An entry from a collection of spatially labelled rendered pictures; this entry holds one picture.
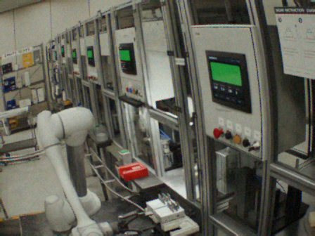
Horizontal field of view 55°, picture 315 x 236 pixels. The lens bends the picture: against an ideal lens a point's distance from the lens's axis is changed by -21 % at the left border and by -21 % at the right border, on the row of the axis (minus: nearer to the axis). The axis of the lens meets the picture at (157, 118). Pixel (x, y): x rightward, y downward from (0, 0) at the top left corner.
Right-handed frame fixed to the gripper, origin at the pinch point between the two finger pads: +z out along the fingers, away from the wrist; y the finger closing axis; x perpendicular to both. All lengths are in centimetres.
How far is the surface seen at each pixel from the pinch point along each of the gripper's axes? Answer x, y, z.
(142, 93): 51, 53, 23
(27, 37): 777, 144, -52
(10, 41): 776, 148, -107
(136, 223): 36.0, -22.0, 2.1
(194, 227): -16.9, -2.2, 17.3
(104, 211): 63, -22, -12
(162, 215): -2.4, 2.5, 7.1
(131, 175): 55, 4, 10
